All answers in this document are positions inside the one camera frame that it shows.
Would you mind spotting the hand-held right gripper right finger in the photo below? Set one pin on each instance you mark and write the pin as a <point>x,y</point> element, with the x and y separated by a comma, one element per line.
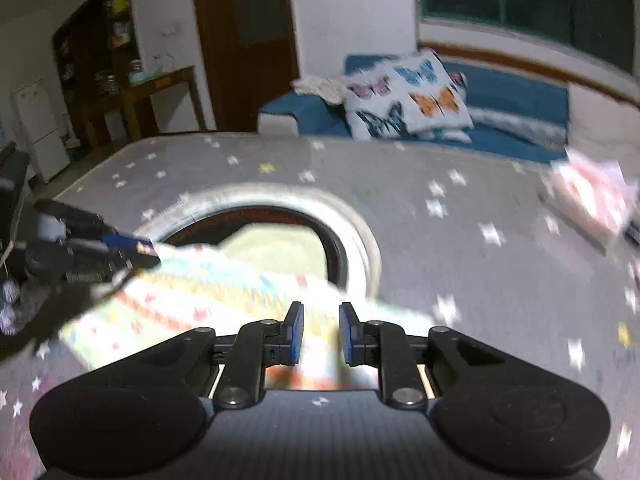
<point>346,335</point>

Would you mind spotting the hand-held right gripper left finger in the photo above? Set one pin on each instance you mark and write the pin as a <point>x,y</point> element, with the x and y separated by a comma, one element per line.
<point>296,332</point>

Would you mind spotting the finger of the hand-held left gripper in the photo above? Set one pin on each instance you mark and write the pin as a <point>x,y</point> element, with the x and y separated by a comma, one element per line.
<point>125,244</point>
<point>100,265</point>

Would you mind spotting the patterned yellow-green children's pants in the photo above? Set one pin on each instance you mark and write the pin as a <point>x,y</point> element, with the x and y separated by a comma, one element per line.
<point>210,290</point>

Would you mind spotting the round black induction cooktop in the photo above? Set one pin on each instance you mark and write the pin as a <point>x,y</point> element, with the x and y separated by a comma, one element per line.
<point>350,240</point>

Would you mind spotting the grey star-printed tablecloth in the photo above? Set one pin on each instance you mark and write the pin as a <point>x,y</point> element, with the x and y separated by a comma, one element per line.
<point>450,270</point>

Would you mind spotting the white small fridge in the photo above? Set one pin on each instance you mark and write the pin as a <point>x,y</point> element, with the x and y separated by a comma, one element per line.
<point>40,130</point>

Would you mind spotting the wooden side table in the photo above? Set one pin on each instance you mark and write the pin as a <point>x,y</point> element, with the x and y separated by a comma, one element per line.
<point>150,95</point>

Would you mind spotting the dark wooden shelf cabinet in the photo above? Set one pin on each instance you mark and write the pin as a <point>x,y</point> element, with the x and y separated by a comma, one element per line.
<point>95,40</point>

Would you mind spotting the brown wooden door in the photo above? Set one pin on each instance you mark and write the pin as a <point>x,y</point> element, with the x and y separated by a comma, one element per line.
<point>245,35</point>

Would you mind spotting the crumpled light cloth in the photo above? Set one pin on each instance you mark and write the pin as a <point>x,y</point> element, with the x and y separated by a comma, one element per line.
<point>320,87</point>

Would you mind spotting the butterfly-printed pillow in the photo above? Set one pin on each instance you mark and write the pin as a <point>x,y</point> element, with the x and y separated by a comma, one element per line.
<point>410,95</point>

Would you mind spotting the pink tissue pack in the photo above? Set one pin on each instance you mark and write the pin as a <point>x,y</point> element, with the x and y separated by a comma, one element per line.
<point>592,197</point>

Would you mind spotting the blue sofa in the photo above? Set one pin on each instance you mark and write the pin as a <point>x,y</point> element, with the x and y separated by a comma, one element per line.
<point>515,105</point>

